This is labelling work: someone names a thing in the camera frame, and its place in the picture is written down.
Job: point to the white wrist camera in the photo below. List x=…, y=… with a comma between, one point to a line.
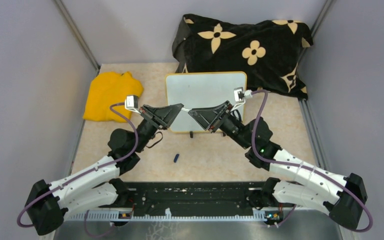
x=131, y=103
x=239, y=95

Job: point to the black floral blanket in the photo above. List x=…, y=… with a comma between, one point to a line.
x=267, y=52

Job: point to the blue marker cap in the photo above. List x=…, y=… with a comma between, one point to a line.
x=176, y=157

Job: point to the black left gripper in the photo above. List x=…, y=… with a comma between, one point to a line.
x=162, y=117

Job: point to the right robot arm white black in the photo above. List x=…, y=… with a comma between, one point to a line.
x=341, y=198

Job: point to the yellow cloth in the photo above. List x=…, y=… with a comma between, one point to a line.
x=106, y=89

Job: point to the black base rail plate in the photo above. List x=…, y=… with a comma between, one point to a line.
x=197, y=199

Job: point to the white perforated cable tray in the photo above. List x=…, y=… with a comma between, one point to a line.
x=115, y=215

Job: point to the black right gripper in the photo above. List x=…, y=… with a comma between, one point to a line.
x=210, y=117

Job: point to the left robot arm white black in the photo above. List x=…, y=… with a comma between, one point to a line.
x=49, y=205

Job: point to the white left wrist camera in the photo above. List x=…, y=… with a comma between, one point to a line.
x=131, y=103

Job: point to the yellow framed whiteboard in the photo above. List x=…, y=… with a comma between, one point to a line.
x=203, y=90

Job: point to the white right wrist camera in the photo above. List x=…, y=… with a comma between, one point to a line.
x=239, y=95

